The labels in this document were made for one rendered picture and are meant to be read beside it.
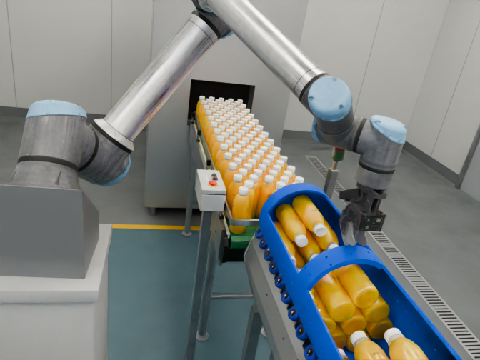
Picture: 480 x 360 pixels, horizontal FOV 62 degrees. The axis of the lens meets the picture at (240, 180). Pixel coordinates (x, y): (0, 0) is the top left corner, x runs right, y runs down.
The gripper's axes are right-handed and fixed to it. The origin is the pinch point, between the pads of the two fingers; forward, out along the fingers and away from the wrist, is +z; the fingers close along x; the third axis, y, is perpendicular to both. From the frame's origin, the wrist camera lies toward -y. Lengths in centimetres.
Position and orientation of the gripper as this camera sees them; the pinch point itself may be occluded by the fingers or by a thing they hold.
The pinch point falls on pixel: (348, 243)
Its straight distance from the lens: 119.2
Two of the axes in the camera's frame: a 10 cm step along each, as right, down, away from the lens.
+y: 2.0, 4.4, -8.8
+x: 9.7, 0.4, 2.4
